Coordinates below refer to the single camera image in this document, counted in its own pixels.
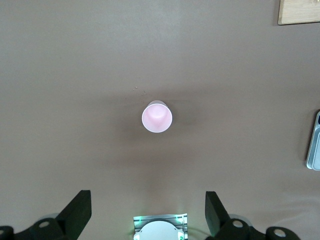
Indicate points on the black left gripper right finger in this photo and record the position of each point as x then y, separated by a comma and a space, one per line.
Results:
217, 215

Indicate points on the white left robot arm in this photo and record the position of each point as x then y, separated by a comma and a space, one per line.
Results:
157, 230

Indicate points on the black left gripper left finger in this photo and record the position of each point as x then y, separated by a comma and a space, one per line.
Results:
77, 215

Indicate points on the pink plastic cup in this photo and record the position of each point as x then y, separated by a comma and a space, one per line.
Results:
157, 117

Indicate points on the wooden cutting board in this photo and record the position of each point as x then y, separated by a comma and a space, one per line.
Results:
300, 12

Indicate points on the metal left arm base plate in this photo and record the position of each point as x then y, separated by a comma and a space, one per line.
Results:
150, 218

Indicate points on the silver digital kitchen scale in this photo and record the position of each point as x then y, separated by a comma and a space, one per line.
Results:
315, 150

